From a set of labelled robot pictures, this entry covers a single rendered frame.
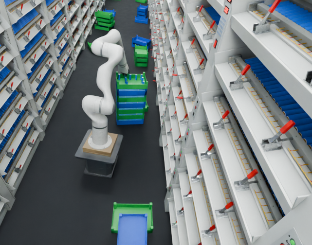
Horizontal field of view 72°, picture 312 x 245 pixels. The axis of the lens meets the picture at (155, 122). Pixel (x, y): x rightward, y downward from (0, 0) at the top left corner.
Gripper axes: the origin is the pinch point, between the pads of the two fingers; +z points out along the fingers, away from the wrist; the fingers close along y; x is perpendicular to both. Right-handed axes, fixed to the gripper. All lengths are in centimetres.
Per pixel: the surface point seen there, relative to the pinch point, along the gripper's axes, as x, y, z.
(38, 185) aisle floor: -124, -24, 5
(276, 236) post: -109, 103, -123
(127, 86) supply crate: -13.1, 8.8, -0.8
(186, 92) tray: -39, 69, -59
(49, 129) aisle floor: -73, -59, 28
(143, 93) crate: -9.2, 23.2, 10.7
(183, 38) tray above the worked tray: 0, 55, -64
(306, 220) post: -106, 103, -132
